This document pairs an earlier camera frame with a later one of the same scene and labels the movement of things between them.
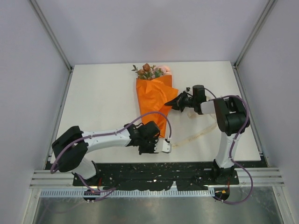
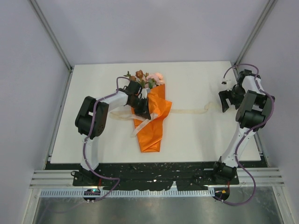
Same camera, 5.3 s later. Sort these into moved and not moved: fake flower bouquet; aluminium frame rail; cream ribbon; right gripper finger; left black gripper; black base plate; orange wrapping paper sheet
Moved: orange wrapping paper sheet; cream ribbon; left black gripper; right gripper finger; fake flower bouquet
Not moved: aluminium frame rail; black base plate
